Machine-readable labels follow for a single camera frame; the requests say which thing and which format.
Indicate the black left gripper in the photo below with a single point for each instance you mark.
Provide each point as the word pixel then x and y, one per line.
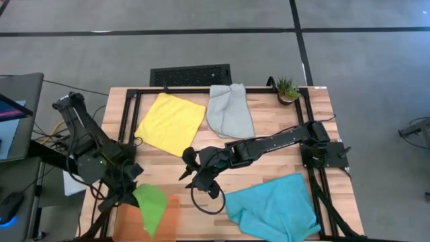
pixel 125 193

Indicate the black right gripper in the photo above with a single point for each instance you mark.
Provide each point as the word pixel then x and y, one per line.
pixel 206 166

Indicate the green microfiber towel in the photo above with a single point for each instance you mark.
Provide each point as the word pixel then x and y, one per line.
pixel 151 205

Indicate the yellow microfiber towel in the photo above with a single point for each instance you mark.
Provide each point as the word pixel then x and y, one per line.
pixel 169 124

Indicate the grey microfiber towel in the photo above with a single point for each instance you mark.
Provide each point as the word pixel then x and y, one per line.
pixel 230 114

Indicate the blue microfiber towel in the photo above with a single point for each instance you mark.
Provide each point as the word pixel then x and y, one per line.
pixel 272 208

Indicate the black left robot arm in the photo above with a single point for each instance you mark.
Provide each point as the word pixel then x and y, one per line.
pixel 79 124

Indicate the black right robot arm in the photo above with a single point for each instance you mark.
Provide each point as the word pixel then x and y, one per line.
pixel 268 144

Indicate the orange tray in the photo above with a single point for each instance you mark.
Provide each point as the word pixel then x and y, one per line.
pixel 127 225

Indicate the white paper sheet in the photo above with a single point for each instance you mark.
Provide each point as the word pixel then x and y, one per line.
pixel 72 186

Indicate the black desk beam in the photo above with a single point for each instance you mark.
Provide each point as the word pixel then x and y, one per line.
pixel 50 156

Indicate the black desk leg pole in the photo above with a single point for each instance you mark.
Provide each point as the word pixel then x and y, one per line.
pixel 39 188

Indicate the dark grey desk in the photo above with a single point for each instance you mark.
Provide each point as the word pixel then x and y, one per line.
pixel 16 178

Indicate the black computer mouse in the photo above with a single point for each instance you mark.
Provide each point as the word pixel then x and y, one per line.
pixel 10 205

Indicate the laptop with blue screen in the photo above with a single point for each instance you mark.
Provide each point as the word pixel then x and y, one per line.
pixel 10 134

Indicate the small potted green plant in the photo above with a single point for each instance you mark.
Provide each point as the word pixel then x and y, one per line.
pixel 287 92

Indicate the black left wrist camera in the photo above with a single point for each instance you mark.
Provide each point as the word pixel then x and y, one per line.
pixel 109 204

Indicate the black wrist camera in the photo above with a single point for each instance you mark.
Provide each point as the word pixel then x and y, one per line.
pixel 109 204
pixel 214 190

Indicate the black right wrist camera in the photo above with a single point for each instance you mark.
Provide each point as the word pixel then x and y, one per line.
pixel 214 190

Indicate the black metal table frame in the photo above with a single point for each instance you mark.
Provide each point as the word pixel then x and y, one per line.
pixel 181 90

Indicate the small black frame clamp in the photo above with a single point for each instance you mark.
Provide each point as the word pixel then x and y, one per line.
pixel 165 88

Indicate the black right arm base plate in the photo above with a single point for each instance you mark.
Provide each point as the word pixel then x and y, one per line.
pixel 336 158

